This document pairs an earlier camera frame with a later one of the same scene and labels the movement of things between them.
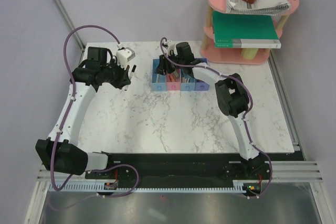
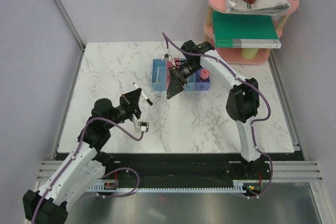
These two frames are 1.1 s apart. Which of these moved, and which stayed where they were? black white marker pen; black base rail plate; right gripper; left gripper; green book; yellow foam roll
Moved: right gripper; left gripper; black white marker pen
Stayed: yellow foam roll; black base rail plate; green book
